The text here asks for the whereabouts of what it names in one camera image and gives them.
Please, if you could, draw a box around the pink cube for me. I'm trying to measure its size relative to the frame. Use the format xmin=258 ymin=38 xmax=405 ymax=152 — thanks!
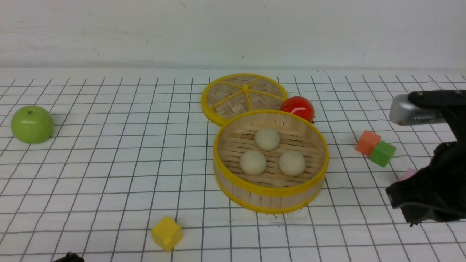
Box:
xmin=398 ymin=168 xmax=417 ymax=181

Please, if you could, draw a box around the green apple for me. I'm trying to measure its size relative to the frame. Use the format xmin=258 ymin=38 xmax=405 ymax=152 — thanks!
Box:
xmin=11 ymin=105 xmax=55 ymax=144

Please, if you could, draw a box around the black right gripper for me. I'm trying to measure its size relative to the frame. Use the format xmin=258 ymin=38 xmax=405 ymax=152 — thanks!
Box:
xmin=385 ymin=141 xmax=466 ymax=227

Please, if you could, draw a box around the red tomato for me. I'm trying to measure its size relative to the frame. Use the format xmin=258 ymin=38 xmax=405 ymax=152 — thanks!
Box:
xmin=280 ymin=96 xmax=315 ymax=124

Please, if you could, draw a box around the bamboo steamer tray yellow rim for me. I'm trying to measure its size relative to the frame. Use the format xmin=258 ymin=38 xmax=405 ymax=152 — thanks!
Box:
xmin=213 ymin=110 xmax=329 ymax=214

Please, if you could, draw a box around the yellow cube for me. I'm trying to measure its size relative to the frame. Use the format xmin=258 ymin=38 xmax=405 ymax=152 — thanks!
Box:
xmin=150 ymin=216 xmax=183 ymax=253

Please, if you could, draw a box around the green cube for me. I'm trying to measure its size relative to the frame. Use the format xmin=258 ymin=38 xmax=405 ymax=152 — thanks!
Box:
xmin=368 ymin=140 xmax=396 ymax=167

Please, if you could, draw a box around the white bun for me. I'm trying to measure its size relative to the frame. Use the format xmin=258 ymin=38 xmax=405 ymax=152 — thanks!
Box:
xmin=278 ymin=150 xmax=306 ymax=177
xmin=239 ymin=150 xmax=267 ymax=176
xmin=254 ymin=128 xmax=280 ymax=151

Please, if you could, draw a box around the bamboo steamer lid yellow rim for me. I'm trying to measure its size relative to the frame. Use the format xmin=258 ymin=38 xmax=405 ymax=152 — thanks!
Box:
xmin=200 ymin=73 xmax=289 ymax=126

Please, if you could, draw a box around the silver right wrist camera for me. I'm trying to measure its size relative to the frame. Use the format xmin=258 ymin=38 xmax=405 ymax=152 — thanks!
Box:
xmin=389 ymin=90 xmax=465 ymax=126

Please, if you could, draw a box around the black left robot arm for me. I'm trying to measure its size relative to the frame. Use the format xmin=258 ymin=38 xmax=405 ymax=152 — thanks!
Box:
xmin=52 ymin=252 xmax=85 ymax=262

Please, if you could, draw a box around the orange cube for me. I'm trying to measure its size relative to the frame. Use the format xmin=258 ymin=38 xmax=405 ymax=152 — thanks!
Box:
xmin=355 ymin=130 xmax=381 ymax=156

